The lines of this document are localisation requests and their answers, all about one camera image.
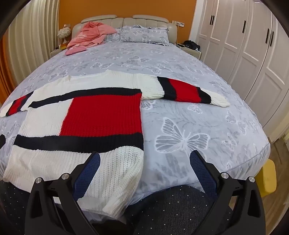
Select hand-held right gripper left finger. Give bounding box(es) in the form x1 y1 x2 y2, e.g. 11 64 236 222
24 151 101 235

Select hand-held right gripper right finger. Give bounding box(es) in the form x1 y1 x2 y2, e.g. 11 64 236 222
190 149 266 235

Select white red black knit sweater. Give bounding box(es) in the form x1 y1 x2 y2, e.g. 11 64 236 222
0 69 231 221

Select person's dark dotted pants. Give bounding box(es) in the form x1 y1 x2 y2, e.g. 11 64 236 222
0 181 234 235

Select bed with grey butterfly sheet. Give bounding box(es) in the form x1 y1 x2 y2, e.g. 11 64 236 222
0 25 271 223

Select yellow stool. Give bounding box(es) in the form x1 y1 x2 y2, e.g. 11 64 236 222
257 159 277 196

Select beige nightstand with lamp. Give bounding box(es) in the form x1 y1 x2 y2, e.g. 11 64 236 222
50 44 68 58

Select pale curtain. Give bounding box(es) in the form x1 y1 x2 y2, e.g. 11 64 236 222
7 0 60 75

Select small pink pillow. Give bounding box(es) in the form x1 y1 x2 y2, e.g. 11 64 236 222
65 46 87 55

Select beige nightstand with black item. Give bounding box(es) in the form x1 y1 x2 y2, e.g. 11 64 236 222
176 42 202 60

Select white feather lamp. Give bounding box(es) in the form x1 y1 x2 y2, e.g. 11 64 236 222
57 25 72 44

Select black cloth item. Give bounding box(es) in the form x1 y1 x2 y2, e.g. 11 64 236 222
182 40 201 51

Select white panelled wardrobe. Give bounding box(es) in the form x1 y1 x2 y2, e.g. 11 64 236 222
188 0 289 141

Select pink blanket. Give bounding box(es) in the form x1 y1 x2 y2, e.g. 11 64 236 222
66 22 118 49

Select grey butterfly print pillow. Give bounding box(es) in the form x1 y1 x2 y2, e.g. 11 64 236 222
103 32 121 43
120 25 170 45

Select beige padded headboard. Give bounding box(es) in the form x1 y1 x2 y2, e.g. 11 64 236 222
72 14 178 47

